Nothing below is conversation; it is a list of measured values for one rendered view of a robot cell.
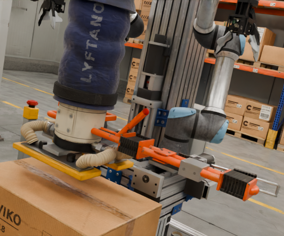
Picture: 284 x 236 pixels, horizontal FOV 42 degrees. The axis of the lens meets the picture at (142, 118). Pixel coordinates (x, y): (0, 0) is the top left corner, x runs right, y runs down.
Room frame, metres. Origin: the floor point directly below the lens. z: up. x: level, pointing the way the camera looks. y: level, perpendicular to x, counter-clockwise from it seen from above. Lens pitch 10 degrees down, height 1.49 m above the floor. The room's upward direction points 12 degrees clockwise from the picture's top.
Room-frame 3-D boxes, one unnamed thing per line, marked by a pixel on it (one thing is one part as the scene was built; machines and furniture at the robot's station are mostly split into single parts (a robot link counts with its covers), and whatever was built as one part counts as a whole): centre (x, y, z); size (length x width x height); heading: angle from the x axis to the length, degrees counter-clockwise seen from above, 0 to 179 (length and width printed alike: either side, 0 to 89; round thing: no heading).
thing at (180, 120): (1.63, -0.18, 1.20); 0.13 x 0.12 x 0.14; 84
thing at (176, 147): (1.63, -0.17, 1.09); 0.15 x 0.15 x 0.10
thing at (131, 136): (1.16, 0.00, 1.18); 0.10 x 0.08 x 0.06; 148
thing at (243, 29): (1.31, -0.27, 1.66); 0.09 x 0.08 x 0.12; 148
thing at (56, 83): (1.29, 0.21, 1.30); 0.23 x 0.23 x 0.04
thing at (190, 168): (1.05, -0.18, 1.17); 0.07 x 0.07 x 0.04; 58
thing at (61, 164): (1.21, 0.26, 1.08); 0.34 x 0.10 x 0.05; 58
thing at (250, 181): (0.97, -0.29, 1.18); 0.08 x 0.07 x 0.05; 58
